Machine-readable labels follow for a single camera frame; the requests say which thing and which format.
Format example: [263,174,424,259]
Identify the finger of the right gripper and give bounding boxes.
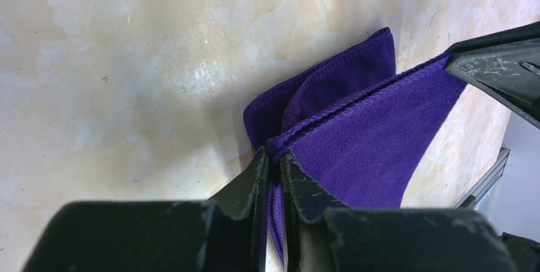
[445,22,539,128]

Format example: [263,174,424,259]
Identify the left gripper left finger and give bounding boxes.
[24,147,269,271]

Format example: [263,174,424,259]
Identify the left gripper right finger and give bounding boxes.
[280,153,517,271]

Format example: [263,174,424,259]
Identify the purple towel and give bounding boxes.
[243,27,465,263]

